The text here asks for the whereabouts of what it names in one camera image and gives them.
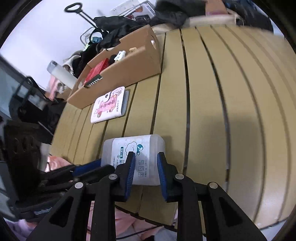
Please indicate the white thermos bottle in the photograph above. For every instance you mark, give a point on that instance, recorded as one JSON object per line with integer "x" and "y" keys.
{"x": 61, "y": 74}

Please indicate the black jacket pile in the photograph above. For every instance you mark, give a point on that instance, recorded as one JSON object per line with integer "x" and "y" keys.
{"x": 167, "y": 12}

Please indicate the pink bag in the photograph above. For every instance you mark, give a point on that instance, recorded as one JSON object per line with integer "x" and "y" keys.
{"x": 54, "y": 87}

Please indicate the open cardboard box right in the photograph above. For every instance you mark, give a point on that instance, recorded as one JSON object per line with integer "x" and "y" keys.
{"x": 215, "y": 14}

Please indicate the clear cotton swab box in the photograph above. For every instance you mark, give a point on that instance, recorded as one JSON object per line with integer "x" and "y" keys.
{"x": 146, "y": 149}

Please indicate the pink cloth on lap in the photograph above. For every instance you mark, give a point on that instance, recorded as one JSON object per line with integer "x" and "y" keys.
{"x": 125, "y": 224}

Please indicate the brown cardboard tray box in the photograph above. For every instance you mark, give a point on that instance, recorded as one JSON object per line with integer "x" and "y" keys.
{"x": 135, "y": 67}

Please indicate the black cloth bundle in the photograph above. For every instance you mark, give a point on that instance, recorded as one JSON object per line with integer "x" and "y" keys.
{"x": 111, "y": 59}

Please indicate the black backpack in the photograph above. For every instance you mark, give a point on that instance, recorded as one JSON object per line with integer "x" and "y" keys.
{"x": 248, "y": 15}

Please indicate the black folding chair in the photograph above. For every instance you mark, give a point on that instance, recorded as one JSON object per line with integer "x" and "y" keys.
{"x": 21, "y": 101}

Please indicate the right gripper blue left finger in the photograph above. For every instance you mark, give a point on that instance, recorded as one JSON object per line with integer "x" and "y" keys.
{"x": 126, "y": 174}

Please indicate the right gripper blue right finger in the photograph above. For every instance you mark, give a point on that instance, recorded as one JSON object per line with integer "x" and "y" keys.
{"x": 167, "y": 180}

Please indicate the printed product box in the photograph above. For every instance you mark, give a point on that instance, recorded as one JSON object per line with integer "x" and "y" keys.
{"x": 135, "y": 10}

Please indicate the pink white tissue pack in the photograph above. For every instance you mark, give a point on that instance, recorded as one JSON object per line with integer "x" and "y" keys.
{"x": 111, "y": 105}

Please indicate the black trolley handle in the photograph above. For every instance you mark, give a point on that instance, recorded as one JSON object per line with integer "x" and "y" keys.
{"x": 77, "y": 8}

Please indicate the red book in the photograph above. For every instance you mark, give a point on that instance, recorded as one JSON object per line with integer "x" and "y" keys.
{"x": 97, "y": 70}

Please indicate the beige cloth bag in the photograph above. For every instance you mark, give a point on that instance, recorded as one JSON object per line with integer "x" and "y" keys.
{"x": 68, "y": 62}

